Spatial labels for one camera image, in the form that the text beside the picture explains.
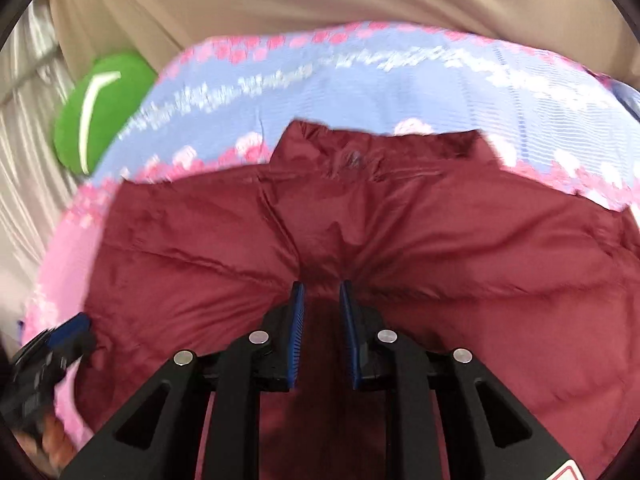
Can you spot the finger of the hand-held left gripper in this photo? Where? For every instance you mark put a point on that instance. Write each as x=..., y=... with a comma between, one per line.
x=72, y=332

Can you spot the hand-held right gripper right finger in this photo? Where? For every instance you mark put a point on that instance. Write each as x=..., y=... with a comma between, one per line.
x=349, y=335

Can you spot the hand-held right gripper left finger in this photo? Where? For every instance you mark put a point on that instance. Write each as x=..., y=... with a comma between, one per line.
x=296, y=335

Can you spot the maroon puffer jacket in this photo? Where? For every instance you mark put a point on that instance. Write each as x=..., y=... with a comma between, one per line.
x=450, y=260

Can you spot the person's left hand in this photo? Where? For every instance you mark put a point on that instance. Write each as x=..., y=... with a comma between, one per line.
x=52, y=440

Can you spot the silver satin curtain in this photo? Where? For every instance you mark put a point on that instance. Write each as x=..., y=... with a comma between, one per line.
x=35, y=175

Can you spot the green plush pillow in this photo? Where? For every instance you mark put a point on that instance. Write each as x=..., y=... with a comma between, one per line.
x=100, y=110

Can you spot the pink floral bedsheet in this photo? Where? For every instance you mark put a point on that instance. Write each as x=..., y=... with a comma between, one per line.
x=350, y=75

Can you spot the beige cloth backdrop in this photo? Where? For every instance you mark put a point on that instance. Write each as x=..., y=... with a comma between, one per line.
x=325, y=0

